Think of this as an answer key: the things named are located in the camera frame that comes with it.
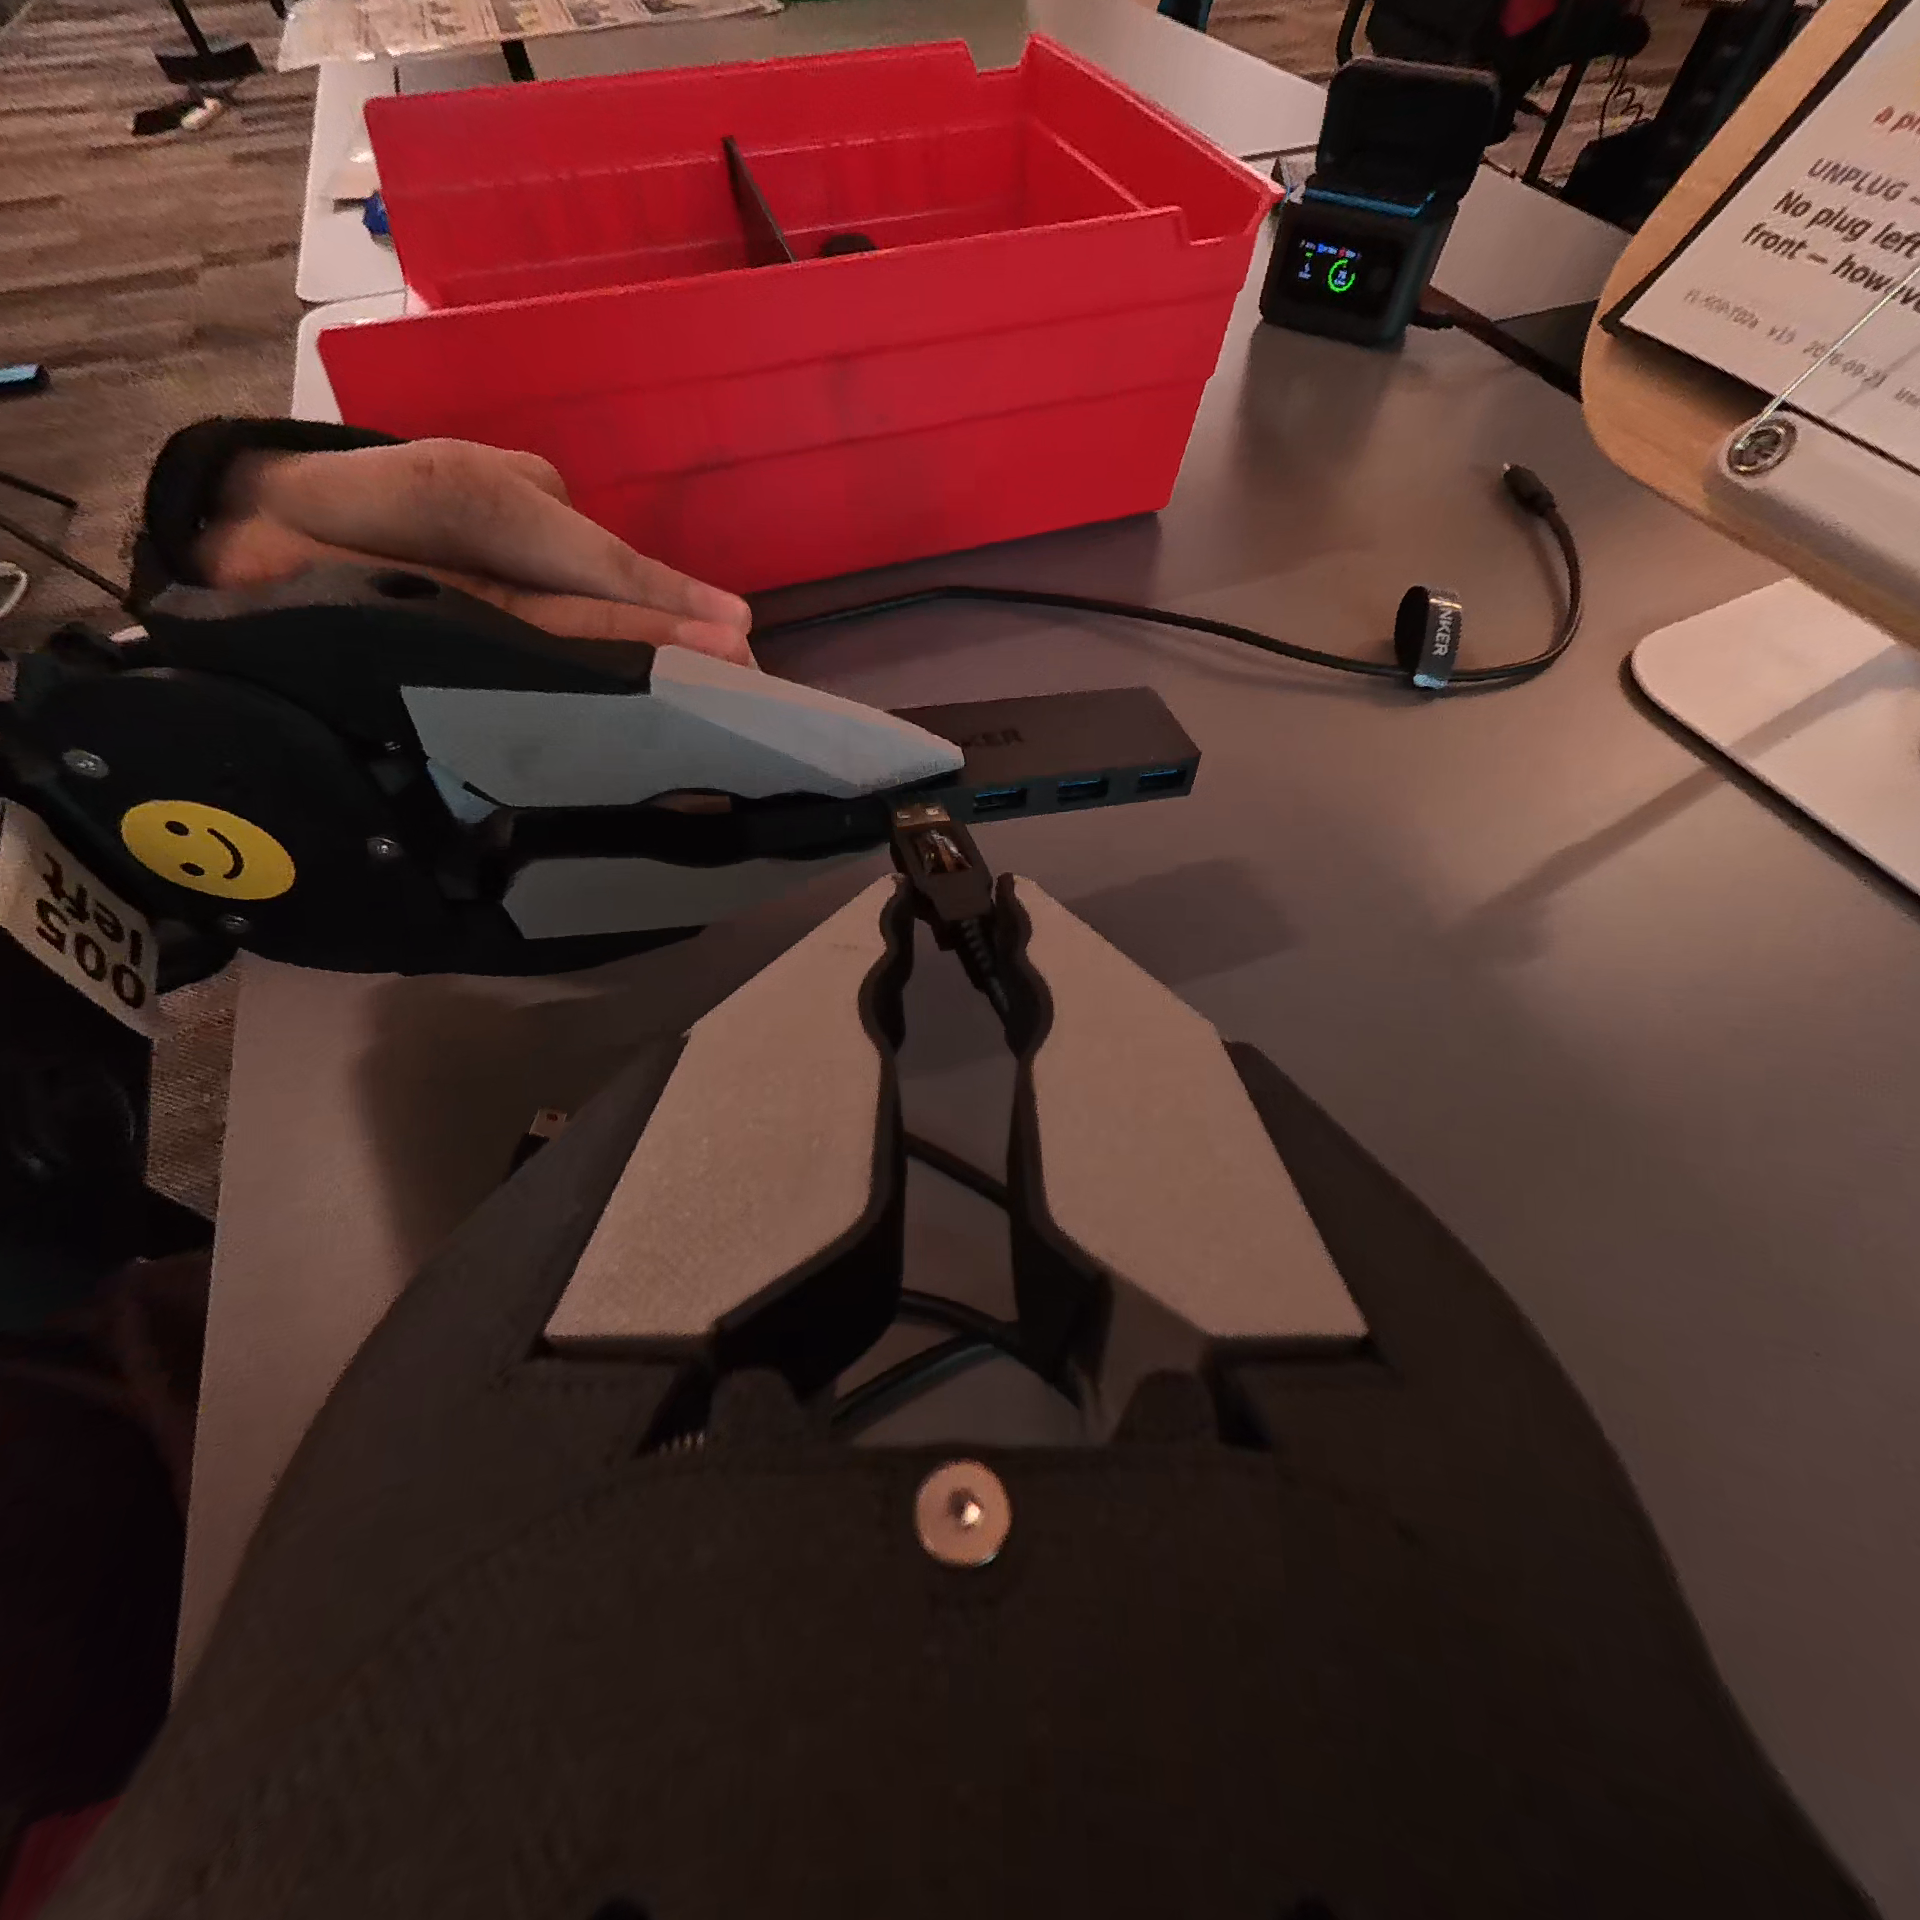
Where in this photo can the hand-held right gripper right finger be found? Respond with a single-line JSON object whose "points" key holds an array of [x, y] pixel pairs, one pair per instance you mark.
{"points": [[1185, 1184]]}

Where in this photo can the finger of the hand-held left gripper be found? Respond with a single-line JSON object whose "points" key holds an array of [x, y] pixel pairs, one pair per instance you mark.
{"points": [[630, 901], [674, 735]]}

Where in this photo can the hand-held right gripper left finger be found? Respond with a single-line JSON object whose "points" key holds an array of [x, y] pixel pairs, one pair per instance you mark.
{"points": [[734, 1170]]}

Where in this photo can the red plastic bin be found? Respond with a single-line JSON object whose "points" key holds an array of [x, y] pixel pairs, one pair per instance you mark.
{"points": [[751, 404]]}

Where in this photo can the slim black USB hub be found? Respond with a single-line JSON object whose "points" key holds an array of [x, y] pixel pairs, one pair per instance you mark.
{"points": [[1080, 735]]}

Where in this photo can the person's left hand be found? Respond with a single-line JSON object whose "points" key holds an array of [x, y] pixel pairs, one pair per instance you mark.
{"points": [[450, 519]]}

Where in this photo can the white side table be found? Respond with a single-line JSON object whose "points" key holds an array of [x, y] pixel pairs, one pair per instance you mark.
{"points": [[343, 164]]}

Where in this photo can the black charger with display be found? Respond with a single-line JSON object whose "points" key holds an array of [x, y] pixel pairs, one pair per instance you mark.
{"points": [[1395, 151]]}

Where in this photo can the wooden instruction board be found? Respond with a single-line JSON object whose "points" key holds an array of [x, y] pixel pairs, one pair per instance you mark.
{"points": [[1800, 224]]}

